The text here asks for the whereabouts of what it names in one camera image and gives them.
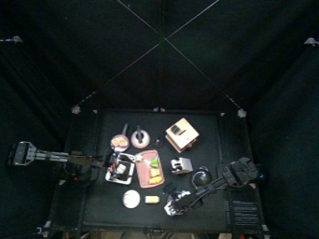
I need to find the white round plate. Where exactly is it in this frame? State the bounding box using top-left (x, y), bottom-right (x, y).
top-left (122, 189), bottom-right (142, 210)

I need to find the black toy pot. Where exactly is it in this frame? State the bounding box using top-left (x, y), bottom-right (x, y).
top-left (190, 165), bottom-right (214, 189)

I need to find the pink plastic tray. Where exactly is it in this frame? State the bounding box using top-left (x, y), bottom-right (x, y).
top-left (134, 149), bottom-right (166, 190)

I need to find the yellow toy food block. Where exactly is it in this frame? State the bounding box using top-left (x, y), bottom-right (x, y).
top-left (143, 194), bottom-right (162, 205)

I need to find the white rectangular dish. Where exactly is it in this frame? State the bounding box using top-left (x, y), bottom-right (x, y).
top-left (105, 161), bottom-right (138, 186)

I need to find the thin white cord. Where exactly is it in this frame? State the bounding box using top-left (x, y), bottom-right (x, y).
top-left (115, 0), bottom-right (248, 115)
top-left (74, 0), bottom-right (221, 110)

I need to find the light wooden box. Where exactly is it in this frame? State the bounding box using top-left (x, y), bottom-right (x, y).
top-left (165, 117), bottom-right (201, 154)

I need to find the toy frying pan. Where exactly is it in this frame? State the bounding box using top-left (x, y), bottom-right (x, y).
top-left (109, 123), bottom-right (131, 154)

